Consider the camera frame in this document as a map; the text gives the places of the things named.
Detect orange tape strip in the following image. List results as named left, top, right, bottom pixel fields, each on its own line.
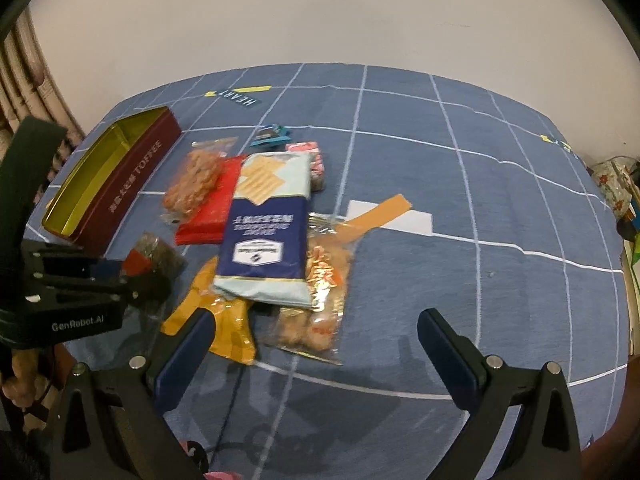
left=337, top=194, right=412, bottom=237

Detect white paper label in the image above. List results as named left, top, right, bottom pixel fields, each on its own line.
left=346, top=200, right=433, bottom=236

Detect person's left hand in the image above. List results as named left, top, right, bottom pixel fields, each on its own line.
left=1, top=348, right=62, bottom=411

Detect red toffee tin box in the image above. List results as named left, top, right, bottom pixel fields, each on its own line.
left=41, top=106, right=181, bottom=256

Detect teal candy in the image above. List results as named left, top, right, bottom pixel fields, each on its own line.
left=250, top=125, right=292, bottom=148

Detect blue grid tablecloth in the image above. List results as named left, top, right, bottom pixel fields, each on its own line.
left=19, top=62, right=633, bottom=480

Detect red snack packet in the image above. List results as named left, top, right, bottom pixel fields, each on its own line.
left=174, top=155, right=246, bottom=246

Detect beige curtain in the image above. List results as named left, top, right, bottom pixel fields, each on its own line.
left=0, top=9, right=86, bottom=203

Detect clear bag brown snacks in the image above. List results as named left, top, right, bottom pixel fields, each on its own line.
left=160, top=136, right=238, bottom=224

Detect pink patterned snack pack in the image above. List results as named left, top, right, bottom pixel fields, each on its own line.
left=285, top=141, right=324, bottom=192

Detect blue white cracker pack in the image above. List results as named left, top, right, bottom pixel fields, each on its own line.
left=212, top=152, right=311, bottom=309

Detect blue-edged dark snack packet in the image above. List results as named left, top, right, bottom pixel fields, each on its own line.
left=122, top=232, right=186, bottom=280

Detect floral ceramic pot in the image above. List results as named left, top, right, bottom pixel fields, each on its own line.
left=591, top=156, right=639, bottom=221

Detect orange yellow snack packet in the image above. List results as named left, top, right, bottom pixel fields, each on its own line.
left=160, top=257, right=256, bottom=365

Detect clear bag orange-print biscuits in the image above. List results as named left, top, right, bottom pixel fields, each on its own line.
left=262, top=214, right=360, bottom=365

